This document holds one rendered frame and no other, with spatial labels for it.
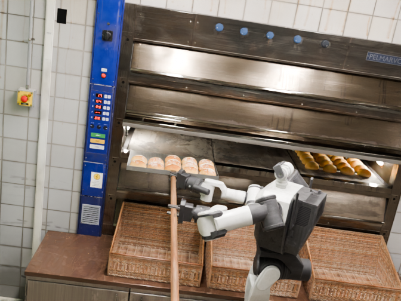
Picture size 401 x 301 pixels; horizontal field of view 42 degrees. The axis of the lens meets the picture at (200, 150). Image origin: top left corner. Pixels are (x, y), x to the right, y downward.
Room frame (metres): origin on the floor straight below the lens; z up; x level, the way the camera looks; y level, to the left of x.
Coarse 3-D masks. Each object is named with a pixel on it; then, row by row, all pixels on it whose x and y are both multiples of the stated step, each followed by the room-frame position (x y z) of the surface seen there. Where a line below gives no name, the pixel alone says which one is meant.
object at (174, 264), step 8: (176, 200) 2.49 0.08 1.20; (176, 216) 2.29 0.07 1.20; (176, 224) 2.21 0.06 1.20; (176, 232) 2.12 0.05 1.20; (176, 240) 2.05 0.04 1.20; (176, 248) 1.98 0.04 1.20; (176, 256) 1.91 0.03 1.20; (176, 264) 1.85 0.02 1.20; (176, 272) 1.79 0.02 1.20; (176, 280) 1.73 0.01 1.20; (176, 288) 1.68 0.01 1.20; (176, 296) 1.63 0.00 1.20
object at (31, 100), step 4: (20, 88) 3.07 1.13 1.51; (24, 88) 3.09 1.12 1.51; (20, 92) 3.05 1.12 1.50; (24, 92) 3.05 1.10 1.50; (28, 92) 3.05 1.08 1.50; (32, 92) 3.05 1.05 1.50; (20, 96) 3.05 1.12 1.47; (28, 96) 3.05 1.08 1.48; (32, 96) 3.05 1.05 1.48; (20, 100) 3.05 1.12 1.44; (28, 100) 3.05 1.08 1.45; (32, 100) 3.05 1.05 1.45; (20, 104) 3.05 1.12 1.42; (24, 104) 3.05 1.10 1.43; (28, 104) 3.05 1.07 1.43; (32, 104) 3.05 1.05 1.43
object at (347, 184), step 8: (128, 152) 3.17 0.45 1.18; (224, 168) 3.20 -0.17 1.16; (232, 168) 3.21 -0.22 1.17; (240, 168) 3.21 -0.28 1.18; (248, 168) 3.23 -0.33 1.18; (256, 168) 3.25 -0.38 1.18; (264, 176) 3.22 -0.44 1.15; (272, 176) 3.23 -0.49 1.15; (304, 176) 3.25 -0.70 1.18; (312, 176) 3.27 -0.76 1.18; (320, 176) 3.30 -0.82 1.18; (320, 184) 3.25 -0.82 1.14; (328, 184) 3.25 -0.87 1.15; (336, 184) 3.25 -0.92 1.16; (344, 184) 3.26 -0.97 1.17; (352, 184) 3.26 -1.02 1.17; (360, 184) 3.27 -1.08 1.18; (368, 184) 3.30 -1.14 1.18; (376, 184) 3.32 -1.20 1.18; (384, 192) 3.28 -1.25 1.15
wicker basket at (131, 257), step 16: (128, 208) 3.12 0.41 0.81; (144, 208) 3.13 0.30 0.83; (160, 208) 3.14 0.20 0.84; (144, 224) 3.11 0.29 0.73; (160, 224) 3.12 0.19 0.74; (192, 224) 3.13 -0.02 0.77; (128, 240) 3.07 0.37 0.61; (144, 240) 3.08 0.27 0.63; (160, 240) 3.09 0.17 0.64; (192, 240) 3.11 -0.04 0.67; (112, 256) 2.67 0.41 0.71; (128, 256) 2.68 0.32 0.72; (144, 256) 2.94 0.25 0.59; (160, 256) 2.97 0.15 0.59; (192, 256) 3.04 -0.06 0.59; (112, 272) 2.67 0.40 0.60; (128, 272) 2.68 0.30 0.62; (144, 272) 2.68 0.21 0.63; (160, 272) 2.78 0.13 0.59; (192, 272) 2.69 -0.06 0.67
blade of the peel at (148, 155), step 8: (136, 152) 3.19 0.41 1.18; (144, 152) 3.21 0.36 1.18; (152, 152) 3.24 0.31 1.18; (128, 160) 2.98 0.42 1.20; (200, 160) 3.23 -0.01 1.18; (128, 168) 2.87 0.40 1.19; (136, 168) 2.87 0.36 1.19; (144, 168) 2.88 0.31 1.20; (152, 168) 2.88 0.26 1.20; (216, 168) 3.09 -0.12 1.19; (200, 176) 2.91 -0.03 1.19; (208, 176) 2.92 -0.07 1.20; (216, 176) 2.92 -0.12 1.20
